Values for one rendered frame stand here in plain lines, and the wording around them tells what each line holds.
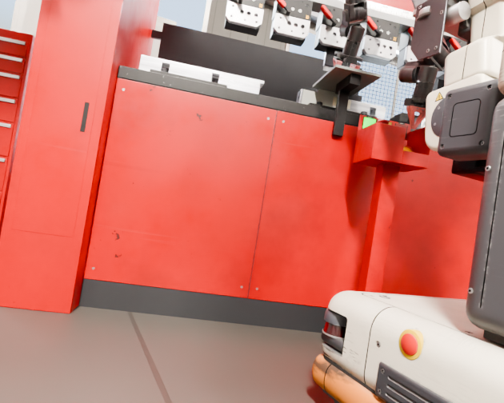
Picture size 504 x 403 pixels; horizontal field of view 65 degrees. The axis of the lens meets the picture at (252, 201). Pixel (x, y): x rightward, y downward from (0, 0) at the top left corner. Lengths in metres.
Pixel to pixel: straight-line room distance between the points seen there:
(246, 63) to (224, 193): 0.99
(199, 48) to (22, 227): 1.32
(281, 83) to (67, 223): 1.38
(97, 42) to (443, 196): 1.44
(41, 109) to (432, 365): 1.30
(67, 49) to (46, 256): 0.68
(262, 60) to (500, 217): 1.77
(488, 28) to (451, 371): 0.78
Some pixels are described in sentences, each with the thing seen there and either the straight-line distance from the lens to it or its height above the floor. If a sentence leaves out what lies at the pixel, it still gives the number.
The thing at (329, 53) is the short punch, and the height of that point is 1.15.
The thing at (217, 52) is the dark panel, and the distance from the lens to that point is 2.29.
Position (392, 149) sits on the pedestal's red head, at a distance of 1.39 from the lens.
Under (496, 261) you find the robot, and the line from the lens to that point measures 0.74.
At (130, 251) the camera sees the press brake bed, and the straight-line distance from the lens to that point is 1.51.
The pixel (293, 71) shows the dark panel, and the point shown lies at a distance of 2.33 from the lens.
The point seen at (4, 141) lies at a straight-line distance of 1.89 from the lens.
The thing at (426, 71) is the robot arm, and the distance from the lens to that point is 1.48.
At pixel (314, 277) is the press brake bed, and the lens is 1.60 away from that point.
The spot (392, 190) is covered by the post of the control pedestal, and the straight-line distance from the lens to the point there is 1.43.
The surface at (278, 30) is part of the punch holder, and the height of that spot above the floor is 1.18.
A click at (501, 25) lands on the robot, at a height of 0.94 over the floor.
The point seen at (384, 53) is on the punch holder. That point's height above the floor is 1.19.
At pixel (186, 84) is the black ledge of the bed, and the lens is 1.55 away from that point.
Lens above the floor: 0.43
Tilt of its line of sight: 1 degrees up
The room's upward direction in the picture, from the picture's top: 9 degrees clockwise
